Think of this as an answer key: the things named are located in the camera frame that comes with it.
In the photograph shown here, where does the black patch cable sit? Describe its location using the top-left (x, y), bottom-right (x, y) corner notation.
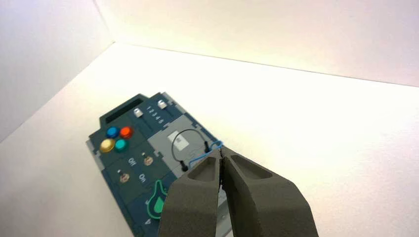
top-left (170, 128), bottom-right (211, 173)

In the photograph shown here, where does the blue patch cable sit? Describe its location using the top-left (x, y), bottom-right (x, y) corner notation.
top-left (188, 140), bottom-right (225, 167)

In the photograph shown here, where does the blue grey control panel board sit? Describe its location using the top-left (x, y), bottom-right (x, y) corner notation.
top-left (85, 92), bottom-right (237, 237)

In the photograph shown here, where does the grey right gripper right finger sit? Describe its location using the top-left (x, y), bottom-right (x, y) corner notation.
top-left (221, 146), bottom-right (319, 237)

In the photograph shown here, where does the yellow push button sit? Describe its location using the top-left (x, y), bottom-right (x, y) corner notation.
top-left (99, 138), bottom-right (116, 154)

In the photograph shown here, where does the white display screen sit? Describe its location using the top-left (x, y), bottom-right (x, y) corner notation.
top-left (168, 130), bottom-right (191, 152)

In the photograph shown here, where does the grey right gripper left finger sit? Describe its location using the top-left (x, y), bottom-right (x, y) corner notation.
top-left (158, 149), bottom-right (223, 237)

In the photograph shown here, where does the green pointer knob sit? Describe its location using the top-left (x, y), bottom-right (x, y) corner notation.
top-left (147, 179), bottom-right (169, 220)

